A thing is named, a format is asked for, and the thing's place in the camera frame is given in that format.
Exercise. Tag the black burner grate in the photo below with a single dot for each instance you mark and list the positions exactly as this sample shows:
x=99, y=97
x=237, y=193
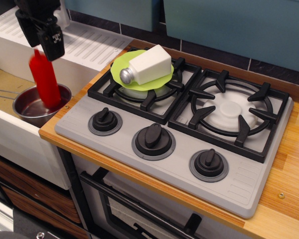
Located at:
x=157, y=104
x=254, y=144

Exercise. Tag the red ketchup squeeze bottle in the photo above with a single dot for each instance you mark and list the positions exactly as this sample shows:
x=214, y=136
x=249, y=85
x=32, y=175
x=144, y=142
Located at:
x=44, y=77

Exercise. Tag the grey toy faucet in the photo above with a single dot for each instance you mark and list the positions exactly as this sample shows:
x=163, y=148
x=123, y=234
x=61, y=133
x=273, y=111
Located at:
x=62, y=16

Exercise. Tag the white burner cap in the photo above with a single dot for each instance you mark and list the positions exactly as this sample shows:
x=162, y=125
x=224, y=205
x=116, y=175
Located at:
x=139, y=96
x=229, y=106

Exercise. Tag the wooden drawer front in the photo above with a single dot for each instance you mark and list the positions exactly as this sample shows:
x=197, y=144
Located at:
x=41, y=199

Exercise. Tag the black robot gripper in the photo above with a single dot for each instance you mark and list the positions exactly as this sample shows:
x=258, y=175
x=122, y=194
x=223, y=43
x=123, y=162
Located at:
x=40, y=27

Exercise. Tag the light green plastic plate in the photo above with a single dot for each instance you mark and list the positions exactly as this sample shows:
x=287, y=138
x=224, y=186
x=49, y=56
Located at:
x=154, y=83

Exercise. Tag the black left stove knob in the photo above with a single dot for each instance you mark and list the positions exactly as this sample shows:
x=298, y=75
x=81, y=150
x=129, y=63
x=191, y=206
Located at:
x=105, y=122

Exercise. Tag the black right burner grate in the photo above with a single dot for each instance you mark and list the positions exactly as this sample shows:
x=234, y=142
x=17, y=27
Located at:
x=254, y=144

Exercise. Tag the white right burner cap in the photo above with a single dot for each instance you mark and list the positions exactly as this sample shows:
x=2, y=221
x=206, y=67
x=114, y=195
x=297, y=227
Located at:
x=229, y=106

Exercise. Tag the white salt shaker silver cap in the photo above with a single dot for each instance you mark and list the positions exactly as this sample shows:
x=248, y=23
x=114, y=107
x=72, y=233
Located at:
x=146, y=66

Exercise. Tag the black right stove knob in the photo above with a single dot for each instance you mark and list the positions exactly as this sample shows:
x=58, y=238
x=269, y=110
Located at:
x=209, y=166

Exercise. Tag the stainless steel pot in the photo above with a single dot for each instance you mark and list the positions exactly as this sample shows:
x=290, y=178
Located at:
x=29, y=106

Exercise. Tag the black stove knob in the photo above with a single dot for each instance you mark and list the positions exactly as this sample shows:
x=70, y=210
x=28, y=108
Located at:
x=105, y=122
x=153, y=143
x=209, y=166

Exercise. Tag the black middle stove knob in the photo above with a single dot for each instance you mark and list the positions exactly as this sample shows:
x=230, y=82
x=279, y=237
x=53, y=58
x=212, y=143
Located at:
x=153, y=143

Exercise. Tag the grey toy stove top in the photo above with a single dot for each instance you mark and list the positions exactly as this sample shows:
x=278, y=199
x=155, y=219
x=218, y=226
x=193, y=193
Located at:
x=239, y=192

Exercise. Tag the black left burner grate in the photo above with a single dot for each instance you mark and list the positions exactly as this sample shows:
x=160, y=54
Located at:
x=157, y=104

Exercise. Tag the white left burner cap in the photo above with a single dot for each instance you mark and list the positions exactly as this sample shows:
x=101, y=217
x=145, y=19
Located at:
x=139, y=96

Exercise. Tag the toy oven door black handle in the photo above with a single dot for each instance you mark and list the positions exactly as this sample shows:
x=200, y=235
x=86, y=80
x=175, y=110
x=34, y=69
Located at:
x=96, y=181

